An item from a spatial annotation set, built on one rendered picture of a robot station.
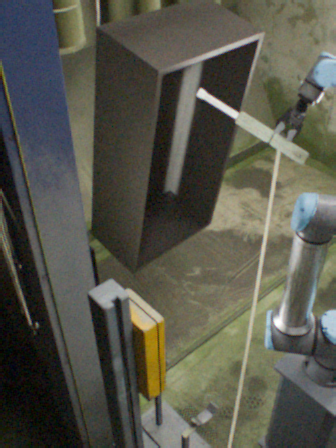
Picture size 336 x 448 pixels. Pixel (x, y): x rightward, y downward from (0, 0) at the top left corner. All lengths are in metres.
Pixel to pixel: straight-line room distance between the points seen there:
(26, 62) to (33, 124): 0.15
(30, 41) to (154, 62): 0.75
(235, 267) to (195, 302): 0.40
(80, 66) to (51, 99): 2.32
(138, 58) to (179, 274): 1.69
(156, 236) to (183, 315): 0.51
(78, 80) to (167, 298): 1.55
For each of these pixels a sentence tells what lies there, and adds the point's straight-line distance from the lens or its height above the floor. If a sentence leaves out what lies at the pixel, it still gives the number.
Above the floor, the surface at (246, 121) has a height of 1.43.
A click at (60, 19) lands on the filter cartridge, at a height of 1.45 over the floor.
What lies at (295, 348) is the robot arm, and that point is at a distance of 1.94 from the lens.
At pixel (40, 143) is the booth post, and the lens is 1.32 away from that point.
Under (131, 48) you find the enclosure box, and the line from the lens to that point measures 1.96.
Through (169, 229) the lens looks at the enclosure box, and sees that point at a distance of 2.90.
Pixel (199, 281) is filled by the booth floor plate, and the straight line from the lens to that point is 3.21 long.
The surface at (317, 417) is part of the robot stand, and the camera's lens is 2.15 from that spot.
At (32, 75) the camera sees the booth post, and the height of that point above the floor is 1.87.
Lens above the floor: 2.35
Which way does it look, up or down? 41 degrees down
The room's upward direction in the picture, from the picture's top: 2 degrees clockwise
